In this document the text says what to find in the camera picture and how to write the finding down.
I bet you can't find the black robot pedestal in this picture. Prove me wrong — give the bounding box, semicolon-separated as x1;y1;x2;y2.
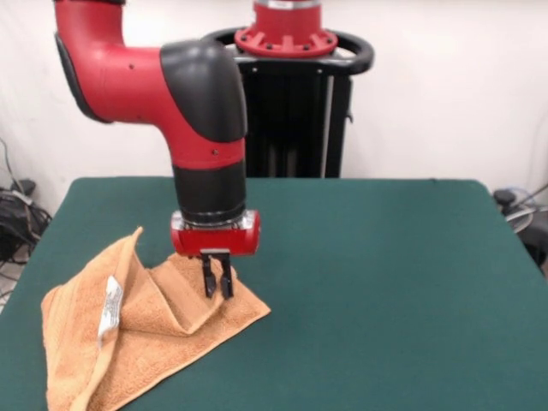
200;27;376;179

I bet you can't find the black cable tangle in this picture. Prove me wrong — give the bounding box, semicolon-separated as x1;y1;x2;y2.
0;136;53;266

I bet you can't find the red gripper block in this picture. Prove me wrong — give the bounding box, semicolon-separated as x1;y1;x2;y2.
170;210;261;300

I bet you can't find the orange terry towel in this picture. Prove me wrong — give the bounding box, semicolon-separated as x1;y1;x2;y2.
40;226;271;411

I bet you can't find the dark green table cloth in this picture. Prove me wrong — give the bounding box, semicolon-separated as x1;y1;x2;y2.
0;177;548;411

